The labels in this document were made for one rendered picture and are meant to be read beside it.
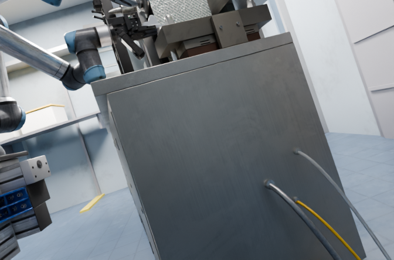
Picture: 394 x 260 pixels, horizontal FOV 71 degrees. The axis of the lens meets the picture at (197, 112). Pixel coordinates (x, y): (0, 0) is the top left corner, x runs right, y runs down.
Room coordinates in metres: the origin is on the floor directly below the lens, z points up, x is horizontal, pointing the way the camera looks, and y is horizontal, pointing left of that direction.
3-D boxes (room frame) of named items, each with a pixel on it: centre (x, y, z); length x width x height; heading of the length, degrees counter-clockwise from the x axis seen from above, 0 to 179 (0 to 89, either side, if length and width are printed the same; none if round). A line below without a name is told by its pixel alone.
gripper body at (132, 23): (1.03, 0.15, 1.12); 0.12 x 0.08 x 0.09; 108
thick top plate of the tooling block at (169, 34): (1.00, -0.15, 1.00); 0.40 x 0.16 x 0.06; 108
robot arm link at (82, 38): (0.98, 0.30, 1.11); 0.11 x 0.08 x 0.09; 108
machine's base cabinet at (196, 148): (2.03, 0.31, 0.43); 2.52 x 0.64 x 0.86; 18
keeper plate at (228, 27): (0.91, -0.19, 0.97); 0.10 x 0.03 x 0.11; 108
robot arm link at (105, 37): (1.00, 0.23, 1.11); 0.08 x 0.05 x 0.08; 18
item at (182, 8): (1.10, -0.07, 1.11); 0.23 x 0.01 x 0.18; 108
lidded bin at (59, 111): (4.04, 2.16, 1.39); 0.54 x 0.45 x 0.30; 94
